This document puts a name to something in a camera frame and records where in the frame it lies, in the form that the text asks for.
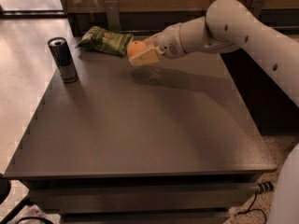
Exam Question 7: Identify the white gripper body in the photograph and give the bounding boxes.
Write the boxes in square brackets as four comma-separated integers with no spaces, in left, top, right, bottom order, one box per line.
[157,23,186,59]

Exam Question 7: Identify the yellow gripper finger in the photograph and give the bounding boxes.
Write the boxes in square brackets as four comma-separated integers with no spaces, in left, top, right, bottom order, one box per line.
[143,33,160,47]
[128,46,164,66]

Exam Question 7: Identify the orange fruit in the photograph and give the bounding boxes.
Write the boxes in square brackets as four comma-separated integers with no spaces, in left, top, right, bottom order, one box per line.
[127,40,147,57]

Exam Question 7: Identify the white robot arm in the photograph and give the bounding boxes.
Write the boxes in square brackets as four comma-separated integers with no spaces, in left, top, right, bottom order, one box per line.
[129,0,299,224]

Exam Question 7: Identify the green jalapeno chip bag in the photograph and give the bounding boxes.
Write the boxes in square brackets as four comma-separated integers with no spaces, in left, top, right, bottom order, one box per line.
[78,26,134,57]

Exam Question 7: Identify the grey drawer cabinet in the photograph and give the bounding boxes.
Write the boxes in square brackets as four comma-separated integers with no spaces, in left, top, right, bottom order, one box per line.
[5,48,276,224]

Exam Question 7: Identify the black silver drink can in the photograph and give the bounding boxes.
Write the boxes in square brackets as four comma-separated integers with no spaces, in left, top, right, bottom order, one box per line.
[48,37,78,83]

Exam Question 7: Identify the left metal bracket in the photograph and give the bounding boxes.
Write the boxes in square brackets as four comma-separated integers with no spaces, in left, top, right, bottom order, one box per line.
[105,0,121,33]

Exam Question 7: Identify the metal bracket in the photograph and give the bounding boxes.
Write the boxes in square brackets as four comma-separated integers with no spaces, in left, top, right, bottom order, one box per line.
[248,0,266,19]
[105,0,121,33]

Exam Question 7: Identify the right metal bracket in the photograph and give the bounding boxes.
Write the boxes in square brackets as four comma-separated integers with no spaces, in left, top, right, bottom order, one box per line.
[248,0,266,19]

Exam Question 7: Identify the striped cable plug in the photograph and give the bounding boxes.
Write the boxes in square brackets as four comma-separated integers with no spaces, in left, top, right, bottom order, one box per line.
[258,181,274,194]

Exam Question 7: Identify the black cable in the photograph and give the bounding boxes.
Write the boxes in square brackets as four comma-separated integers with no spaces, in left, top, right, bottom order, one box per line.
[236,192,268,224]

